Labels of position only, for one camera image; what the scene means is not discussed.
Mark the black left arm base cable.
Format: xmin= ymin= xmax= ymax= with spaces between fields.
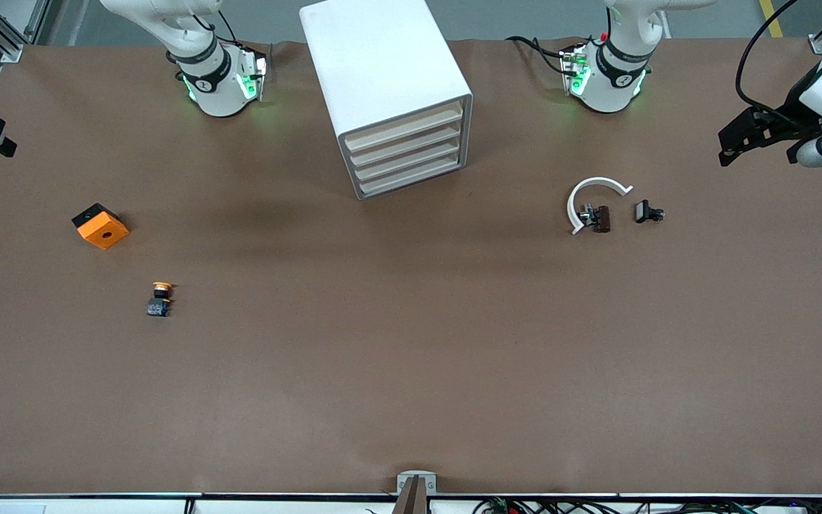
xmin=507 ymin=35 xmax=573 ymax=76

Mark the brown table mat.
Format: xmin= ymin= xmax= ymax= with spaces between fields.
xmin=0 ymin=37 xmax=822 ymax=498

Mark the white table edge rail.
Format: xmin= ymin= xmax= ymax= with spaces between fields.
xmin=0 ymin=491 xmax=822 ymax=514

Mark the orange push button switch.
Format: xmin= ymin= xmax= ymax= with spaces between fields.
xmin=145 ymin=281 xmax=176 ymax=319

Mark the black right arm base cable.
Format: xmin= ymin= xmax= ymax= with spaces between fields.
xmin=217 ymin=9 xmax=274 ymax=56

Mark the orange and black box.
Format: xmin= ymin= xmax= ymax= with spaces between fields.
xmin=71 ymin=203 xmax=130 ymax=251

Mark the small brown electrical component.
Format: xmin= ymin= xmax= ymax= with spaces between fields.
xmin=579 ymin=204 xmax=612 ymax=234

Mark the black arm base cable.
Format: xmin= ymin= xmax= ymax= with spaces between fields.
xmin=217 ymin=9 xmax=274 ymax=56
xmin=507 ymin=35 xmax=573 ymax=76

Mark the white curved plastic piece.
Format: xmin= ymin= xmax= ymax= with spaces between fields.
xmin=567 ymin=176 xmax=634 ymax=236

